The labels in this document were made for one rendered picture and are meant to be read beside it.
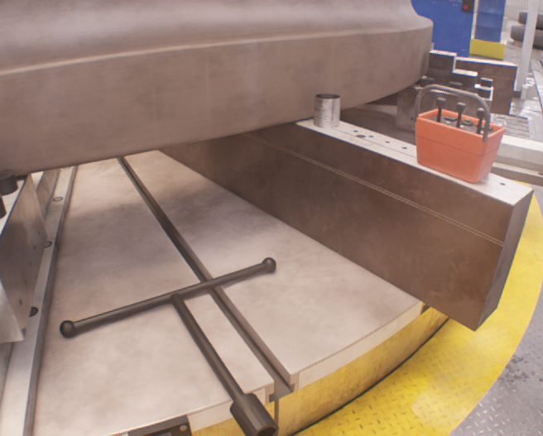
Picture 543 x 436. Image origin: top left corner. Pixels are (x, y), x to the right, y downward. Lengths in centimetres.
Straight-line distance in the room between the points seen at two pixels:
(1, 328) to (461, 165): 108
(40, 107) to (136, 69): 26
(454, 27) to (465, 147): 532
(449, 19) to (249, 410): 589
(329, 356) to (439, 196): 47
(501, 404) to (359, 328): 58
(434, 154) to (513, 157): 121
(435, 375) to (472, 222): 61
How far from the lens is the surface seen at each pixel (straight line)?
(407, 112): 220
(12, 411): 104
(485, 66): 342
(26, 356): 114
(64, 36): 124
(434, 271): 122
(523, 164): 231
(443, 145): 110
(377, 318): 121
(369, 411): 139
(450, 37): 637
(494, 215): 107
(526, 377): 164
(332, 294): 126
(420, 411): 142
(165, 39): 123
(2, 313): 98
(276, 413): 118
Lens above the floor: 110
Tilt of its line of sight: 29 degrees down
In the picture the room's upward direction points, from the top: straight up
